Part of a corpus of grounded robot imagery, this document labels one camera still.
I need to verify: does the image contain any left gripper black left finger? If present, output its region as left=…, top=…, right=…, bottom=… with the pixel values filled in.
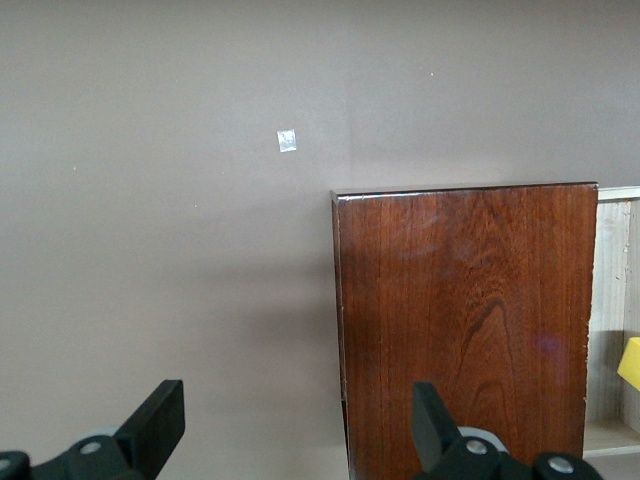
left=0, top=379, right=186, bottom=480

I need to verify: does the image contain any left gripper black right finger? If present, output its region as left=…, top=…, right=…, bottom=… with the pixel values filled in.
left=412, top=380, right=601, bottom=480

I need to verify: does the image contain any yellow cube block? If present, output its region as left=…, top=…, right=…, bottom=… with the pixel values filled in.
left=616, top=336, right=640, bottom=392

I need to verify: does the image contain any dark wooden drawer cabinet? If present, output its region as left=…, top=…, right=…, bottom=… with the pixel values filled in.
left=329, top=182, right=600, bottom=480

